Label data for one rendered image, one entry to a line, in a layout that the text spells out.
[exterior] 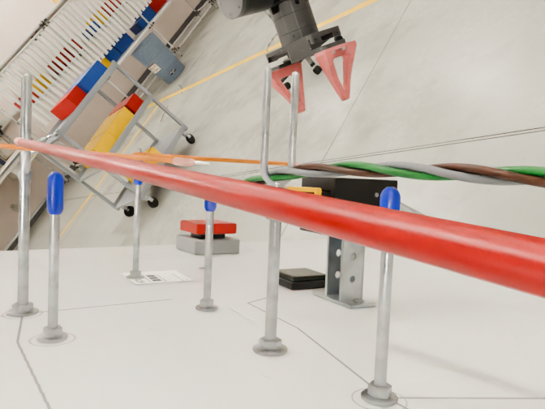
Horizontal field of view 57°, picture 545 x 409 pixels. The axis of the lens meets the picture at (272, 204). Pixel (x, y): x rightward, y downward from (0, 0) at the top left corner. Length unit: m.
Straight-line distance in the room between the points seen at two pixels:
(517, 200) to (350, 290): 1.58
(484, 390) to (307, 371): 0.08
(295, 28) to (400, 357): 0.55
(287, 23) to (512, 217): 1.31
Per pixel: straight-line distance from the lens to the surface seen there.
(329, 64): 0.70
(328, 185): 0.34
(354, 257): 0.38
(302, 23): 0.74
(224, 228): 0.57
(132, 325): 0.31
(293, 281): 0.41
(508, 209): 1.92
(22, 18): 9.09
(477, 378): 0.26
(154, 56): 7.35
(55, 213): 0.28
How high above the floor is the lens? 1.35
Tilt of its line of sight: 28 degrees down
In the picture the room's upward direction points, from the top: 48 degrees counter-clockwise
